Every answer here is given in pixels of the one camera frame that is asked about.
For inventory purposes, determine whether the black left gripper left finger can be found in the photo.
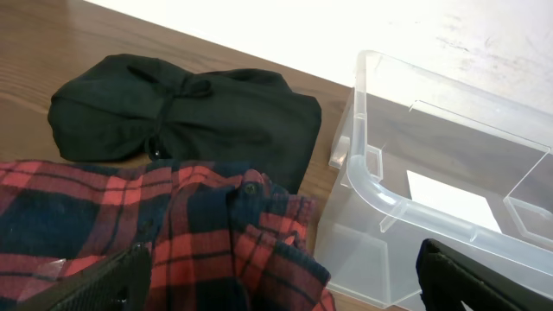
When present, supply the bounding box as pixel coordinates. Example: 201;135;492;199
13;244;152;311

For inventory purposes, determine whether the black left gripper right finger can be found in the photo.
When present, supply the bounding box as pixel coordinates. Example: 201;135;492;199
416;238;552;311

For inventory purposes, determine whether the white label in bin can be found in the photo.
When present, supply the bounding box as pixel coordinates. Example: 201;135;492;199
406;170;502;233

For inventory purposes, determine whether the red navy plaid shirt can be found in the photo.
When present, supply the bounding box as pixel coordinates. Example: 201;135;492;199
1;160;335;310

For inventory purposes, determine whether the clear plastic storage bin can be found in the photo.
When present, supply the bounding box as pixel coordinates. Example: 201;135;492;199
315;51;552;310

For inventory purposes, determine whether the black hooded garment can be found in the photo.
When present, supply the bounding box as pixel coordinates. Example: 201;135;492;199
48;54;321;193

